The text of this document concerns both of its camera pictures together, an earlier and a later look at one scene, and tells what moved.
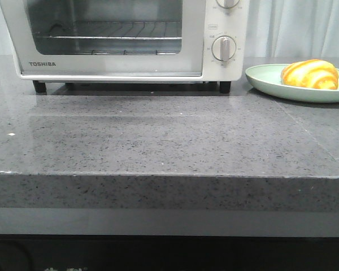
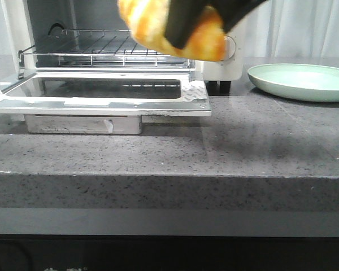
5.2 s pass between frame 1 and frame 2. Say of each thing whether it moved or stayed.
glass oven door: moved
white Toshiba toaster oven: stayed
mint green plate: stayed
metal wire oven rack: moved
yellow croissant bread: moved
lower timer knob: stayed
